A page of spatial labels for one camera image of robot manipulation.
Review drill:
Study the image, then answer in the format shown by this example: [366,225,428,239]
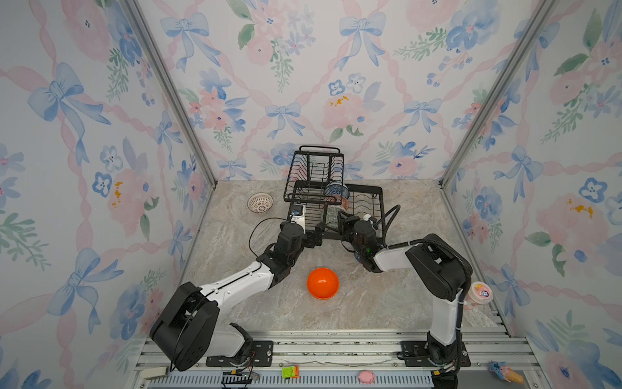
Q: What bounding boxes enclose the green orange small toy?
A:
[281,366,300,379]

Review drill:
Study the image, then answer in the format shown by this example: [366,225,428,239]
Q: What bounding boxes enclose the blue floral bowl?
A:
[324,182,346,197]

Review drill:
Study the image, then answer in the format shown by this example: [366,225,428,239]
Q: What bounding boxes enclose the black wire dish rack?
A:
[283,145,386,240]

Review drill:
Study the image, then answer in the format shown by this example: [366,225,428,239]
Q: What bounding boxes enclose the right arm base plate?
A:
[397,340,471,369]

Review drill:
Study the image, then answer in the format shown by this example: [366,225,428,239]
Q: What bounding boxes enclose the red patterned bowl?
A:
[341,186,350,212]

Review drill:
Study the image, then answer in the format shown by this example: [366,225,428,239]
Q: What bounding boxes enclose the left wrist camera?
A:
[288,203,306,230]

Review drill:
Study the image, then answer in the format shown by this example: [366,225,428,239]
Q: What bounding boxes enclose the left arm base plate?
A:
[206,340,275,369]

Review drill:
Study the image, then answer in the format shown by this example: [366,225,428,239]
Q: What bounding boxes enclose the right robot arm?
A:
[338,212,473,373]

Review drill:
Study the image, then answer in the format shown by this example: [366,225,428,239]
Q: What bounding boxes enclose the white lattice bowl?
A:
[247,193,274,214]

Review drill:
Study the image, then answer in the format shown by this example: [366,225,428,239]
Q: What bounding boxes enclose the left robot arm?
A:
[149,221,325,371]

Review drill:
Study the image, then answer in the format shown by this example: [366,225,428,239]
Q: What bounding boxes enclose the ice cream cone toy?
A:
[489,361,524,385]

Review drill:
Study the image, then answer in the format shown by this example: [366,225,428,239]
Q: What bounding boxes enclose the green patterned bowl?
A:
[325,207,340,230]

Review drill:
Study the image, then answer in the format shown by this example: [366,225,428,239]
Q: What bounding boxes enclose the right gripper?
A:
[337,211,365,260]

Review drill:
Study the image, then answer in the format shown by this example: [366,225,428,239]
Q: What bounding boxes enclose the beige small block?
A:
[140,366,168,380]

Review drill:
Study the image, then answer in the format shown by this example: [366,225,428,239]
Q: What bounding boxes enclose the pink round toy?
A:
[358,371,376,384]

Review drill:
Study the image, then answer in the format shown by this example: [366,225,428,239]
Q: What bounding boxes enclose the pink lidded cup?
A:
[466,281,493,306]

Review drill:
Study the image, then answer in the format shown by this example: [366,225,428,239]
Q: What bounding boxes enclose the orange plastic bowl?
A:
[307,267,340,300]

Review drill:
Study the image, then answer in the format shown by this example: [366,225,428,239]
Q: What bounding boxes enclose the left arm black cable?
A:
[248,216,288,259]

